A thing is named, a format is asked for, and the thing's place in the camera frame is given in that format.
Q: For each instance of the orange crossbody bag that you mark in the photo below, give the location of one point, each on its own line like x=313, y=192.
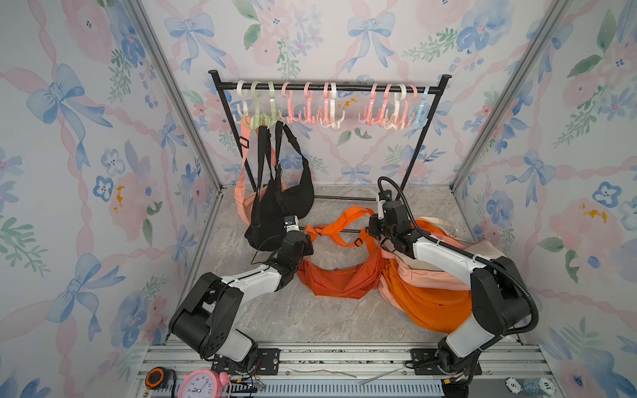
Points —
x=351, y=283
x=441, y=320

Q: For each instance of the pink crossbody bag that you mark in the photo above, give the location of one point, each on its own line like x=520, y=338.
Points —
x=431, y=288
x=244, y=202

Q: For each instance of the beige crossbody bag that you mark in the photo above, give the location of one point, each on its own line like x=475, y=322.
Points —
x=446, y=231

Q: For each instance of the black crossbody bag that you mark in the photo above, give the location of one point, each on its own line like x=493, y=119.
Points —
x=266, y=230
x=299, y=199

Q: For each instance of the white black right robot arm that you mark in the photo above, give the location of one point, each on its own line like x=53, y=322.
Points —
x=474, y=295

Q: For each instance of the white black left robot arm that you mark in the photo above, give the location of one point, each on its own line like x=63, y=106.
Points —
x=205, y=318

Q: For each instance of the white hook leftmost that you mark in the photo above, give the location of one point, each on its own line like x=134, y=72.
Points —
x=243, y=108

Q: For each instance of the light blue hook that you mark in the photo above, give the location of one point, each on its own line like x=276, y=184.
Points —
x=420, y=118

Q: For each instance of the black clothes rack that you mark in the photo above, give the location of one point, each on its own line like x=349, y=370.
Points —
x=329, y=90

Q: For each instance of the pink alarm clock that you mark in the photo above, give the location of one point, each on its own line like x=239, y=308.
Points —
x=206, y=384

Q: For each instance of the orange black tape measure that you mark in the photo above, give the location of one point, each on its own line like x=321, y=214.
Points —
x=161, y=378

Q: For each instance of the white poker chips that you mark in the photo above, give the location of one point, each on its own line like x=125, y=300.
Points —
x=532, y=386

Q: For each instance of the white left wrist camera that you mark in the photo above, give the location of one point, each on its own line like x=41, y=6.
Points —
x=291, y=224

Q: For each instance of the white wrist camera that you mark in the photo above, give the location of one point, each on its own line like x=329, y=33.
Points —
x=291, y=224
x=380, y=203

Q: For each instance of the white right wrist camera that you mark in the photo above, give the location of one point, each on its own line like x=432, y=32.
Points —
x=380, y=203

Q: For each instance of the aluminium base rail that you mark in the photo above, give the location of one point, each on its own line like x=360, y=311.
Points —
x=384, y=367

